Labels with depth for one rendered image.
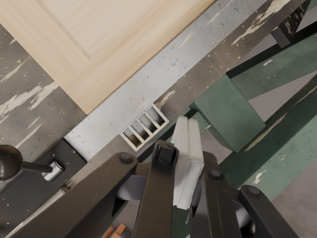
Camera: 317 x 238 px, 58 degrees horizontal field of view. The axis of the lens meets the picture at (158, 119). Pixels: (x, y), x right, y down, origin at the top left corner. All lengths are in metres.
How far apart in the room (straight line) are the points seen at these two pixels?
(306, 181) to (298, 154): 1.80
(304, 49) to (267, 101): 1.13
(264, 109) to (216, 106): 1.42
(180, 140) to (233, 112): 0.39
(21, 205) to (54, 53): 0.22
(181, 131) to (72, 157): 0.27
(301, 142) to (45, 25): 0.43
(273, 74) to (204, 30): 0.43
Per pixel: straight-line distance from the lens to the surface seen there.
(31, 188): 0.45
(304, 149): 0.52
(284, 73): 0.84
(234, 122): 0.55
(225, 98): 0.54
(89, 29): 0.45
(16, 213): 0.46
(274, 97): 1.88
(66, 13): 0.46
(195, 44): 0.44
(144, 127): 0.44
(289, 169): 0.52
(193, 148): 0.16
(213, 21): 0.46
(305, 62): 0.82
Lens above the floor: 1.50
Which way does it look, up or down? 38 degrees down
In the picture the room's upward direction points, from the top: 140 degrees counter-clockwise
